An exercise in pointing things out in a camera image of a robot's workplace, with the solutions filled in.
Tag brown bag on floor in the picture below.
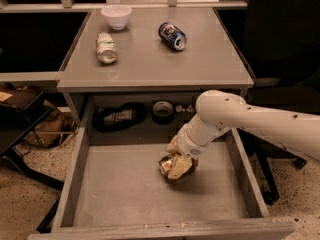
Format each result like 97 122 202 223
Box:
0 87 76 149

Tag black chair base left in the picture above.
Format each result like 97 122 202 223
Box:
0 90 65 234

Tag small white clip item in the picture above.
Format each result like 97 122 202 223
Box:
175 105 195 114

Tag black coiled strap bundle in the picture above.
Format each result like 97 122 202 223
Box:
92 102 147 133

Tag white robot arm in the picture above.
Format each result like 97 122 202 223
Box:
160 90 320 180

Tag white bowl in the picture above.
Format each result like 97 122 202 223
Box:
101 5 133 30

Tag grey cabinet counter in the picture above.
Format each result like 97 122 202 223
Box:
58 7 254 117

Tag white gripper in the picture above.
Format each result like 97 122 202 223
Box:
166 123 211 180

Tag orange crushed soda can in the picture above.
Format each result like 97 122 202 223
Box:
159 153 199 181

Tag blue soda can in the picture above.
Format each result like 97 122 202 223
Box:
158 22 187 51

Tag grey open drawer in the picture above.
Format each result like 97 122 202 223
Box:
27 103 296 240

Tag black tape roll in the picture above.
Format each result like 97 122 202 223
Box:
152 101 174 125

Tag black office chair right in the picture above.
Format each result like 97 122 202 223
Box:
229 0 320 206

